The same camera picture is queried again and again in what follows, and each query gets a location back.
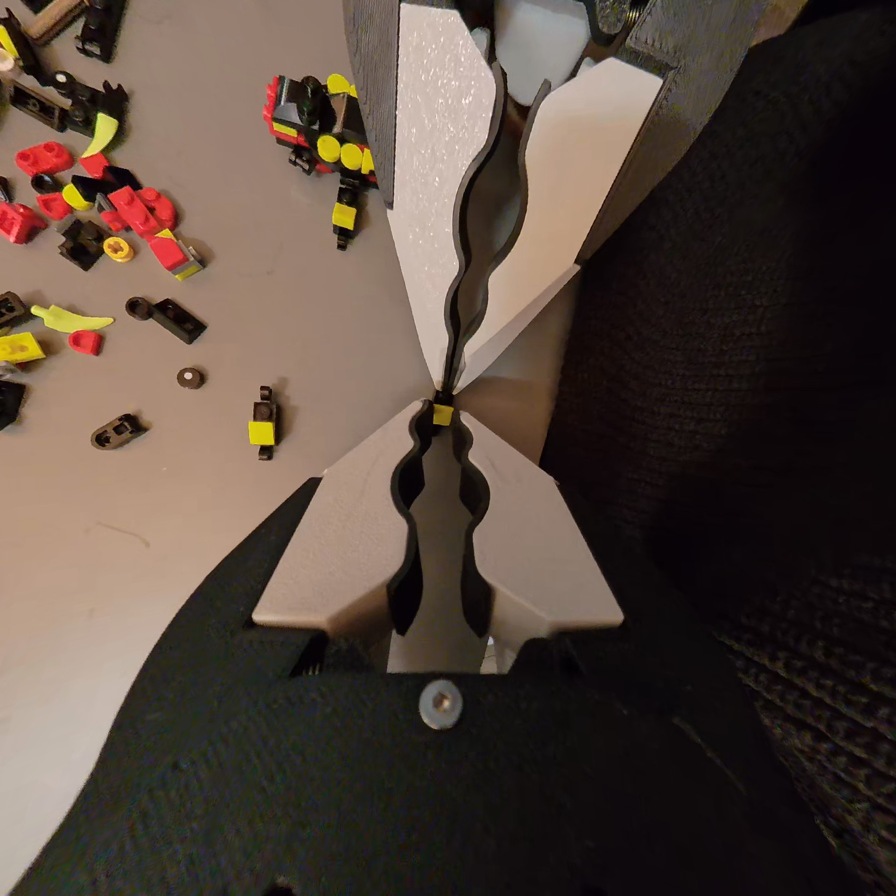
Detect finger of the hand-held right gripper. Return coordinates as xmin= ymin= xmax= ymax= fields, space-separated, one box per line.
xmin=387 ymin=0 xmax=508 ymax=393
xmin=451 ymin=0 xmax=666 ymax=394

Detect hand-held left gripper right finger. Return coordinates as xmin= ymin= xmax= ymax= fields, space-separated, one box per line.
xmin=450 ymin=409 xmax=625 ymax=673

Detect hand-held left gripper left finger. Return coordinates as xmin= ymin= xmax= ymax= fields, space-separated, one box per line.
xmin=251 ymin=399 xmax=435 ymax=673

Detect partly built lego model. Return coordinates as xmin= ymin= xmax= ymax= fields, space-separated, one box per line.
xmin=262 ymin=72 xmax=379 ymax=252

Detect scattered loose lego pieces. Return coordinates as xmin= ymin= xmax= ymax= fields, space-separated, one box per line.
xmin=0 ymin=0 xmax=211 ymax=452

